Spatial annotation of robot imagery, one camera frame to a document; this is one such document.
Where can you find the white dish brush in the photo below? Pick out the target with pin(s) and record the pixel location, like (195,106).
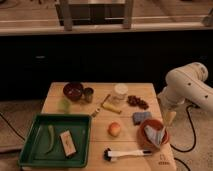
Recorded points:
(110,155)

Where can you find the blue cloth in bowl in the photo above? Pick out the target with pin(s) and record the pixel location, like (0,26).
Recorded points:
(155,136)

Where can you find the dark red bowl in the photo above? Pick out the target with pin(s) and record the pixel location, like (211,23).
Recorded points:
(73,91)

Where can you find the wooden stool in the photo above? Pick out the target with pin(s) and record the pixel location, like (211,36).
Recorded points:
(94,12)

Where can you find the orange bowl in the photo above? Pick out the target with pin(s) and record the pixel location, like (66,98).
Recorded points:
(142,139)

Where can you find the dark grapes bunch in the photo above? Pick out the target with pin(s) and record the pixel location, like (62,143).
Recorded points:
(133,100)

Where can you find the yellow corn piece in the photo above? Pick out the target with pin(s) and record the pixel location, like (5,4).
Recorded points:
(111,107)

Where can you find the green chili pepper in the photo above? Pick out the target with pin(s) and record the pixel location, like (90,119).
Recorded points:
(51,132)

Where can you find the green tray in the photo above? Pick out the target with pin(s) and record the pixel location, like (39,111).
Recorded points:
(37,141)

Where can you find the wooden block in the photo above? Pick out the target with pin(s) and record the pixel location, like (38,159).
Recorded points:
(68,144)

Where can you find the small metal cup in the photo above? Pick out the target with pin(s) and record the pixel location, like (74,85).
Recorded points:
(88,94)

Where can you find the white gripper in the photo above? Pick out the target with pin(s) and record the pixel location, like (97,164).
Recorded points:
(166,108)

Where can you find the red yellow apple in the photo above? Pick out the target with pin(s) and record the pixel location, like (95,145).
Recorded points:
(114,129)

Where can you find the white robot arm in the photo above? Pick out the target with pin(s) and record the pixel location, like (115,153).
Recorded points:
(185,83)

